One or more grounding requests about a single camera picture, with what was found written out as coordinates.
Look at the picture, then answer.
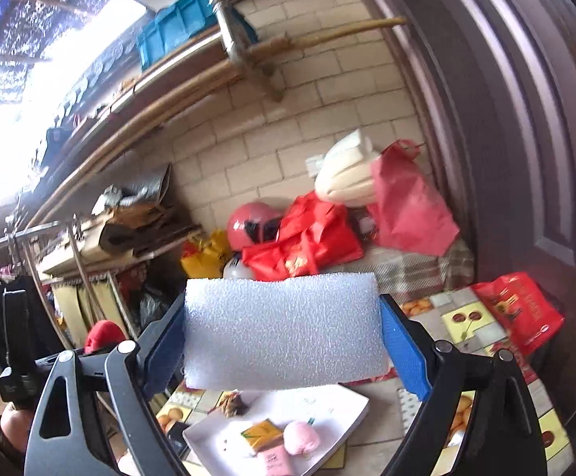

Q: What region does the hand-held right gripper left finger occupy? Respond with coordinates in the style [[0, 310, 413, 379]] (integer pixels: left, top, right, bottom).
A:
[[22, 292, 189, 476]]

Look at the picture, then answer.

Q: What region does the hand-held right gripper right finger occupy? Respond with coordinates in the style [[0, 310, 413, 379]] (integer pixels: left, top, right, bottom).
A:
[[378, 294, 549, 476]]

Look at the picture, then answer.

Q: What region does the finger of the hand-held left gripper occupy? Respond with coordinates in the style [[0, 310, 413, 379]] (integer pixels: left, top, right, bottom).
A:
[[0, 288, 39, 403]]

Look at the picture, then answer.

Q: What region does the white foam block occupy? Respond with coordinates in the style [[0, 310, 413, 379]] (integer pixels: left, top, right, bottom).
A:
[[183, 272, 397, 390]]

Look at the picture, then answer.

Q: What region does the person's left forearm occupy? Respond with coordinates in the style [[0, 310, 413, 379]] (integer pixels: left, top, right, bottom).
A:
[[0, 401, 28, 457]]

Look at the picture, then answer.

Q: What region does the red hat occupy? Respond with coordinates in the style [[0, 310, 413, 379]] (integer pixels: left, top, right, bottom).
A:
[[84, 321, 127, 354]]

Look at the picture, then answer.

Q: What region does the fruit printed tablecloth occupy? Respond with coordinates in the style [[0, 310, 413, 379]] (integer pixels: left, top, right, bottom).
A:
[[154, 282, 576, 476]]

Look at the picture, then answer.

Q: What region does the plaid cloth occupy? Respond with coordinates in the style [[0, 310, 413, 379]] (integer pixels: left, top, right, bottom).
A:
[[362, 238, 477, 303]]

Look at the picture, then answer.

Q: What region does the brown crumpled object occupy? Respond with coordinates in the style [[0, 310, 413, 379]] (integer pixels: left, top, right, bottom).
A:
[[217, 391, 250, 417]]

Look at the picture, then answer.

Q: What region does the yellow shopping bag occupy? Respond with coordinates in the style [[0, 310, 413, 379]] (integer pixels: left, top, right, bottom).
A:
[[181, 229, 234, 279]]

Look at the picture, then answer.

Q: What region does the white cardboard tray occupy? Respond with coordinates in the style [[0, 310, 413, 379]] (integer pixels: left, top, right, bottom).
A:
[[183, 382, 372, 476]]

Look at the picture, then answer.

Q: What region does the red gift bag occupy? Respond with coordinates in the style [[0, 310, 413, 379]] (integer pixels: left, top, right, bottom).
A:
[[471, 272, 565, 358]]

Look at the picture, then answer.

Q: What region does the pile of cardboard boxes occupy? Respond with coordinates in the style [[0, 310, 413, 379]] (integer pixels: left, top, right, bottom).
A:
[[37, 163, 204, 278]]

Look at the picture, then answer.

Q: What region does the metal clothes rack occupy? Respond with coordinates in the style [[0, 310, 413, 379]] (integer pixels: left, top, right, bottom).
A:
[[0, 213, 140, 348]]

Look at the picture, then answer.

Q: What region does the small yellow box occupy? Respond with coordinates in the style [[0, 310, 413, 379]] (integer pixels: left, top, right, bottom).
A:
[[241, 419, 285, 454]]

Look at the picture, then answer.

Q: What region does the pink plush ball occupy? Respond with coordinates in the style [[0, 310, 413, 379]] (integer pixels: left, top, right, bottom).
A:
[[285, 420, 321, 456]]

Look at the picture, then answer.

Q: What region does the red plastic bag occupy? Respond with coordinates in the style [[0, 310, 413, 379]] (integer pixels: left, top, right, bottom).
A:
[[241, 192, 365, 282], [367, 140, 461, 257]]

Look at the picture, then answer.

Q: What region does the red plastic bag centre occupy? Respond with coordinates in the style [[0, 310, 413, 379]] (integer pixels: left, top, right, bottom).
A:
[[241, 192, 365, 282]]

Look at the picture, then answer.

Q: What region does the pink helmet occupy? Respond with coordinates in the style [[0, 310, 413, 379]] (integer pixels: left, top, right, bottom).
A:
[[227, 202, 283, 252]]

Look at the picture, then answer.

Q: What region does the small pink packet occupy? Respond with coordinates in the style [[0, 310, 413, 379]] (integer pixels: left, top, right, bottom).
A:
[[260, 443, 293, 474]]

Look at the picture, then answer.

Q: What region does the long wooden pole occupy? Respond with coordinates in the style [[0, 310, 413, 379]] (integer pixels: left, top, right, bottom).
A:
[[20, 67, 244, 219]]

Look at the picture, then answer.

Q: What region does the purple panelled door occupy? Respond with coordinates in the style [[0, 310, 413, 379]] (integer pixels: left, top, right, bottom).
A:
[[347, 0, 576, 457]]

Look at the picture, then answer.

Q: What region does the blue plastic crate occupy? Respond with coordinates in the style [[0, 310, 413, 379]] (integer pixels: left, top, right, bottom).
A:
[[136, 0, 259, 73]]

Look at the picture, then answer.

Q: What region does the wooden handled hoe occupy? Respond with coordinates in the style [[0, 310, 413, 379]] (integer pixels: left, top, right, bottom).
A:
[[209, 0, 408, 102]]

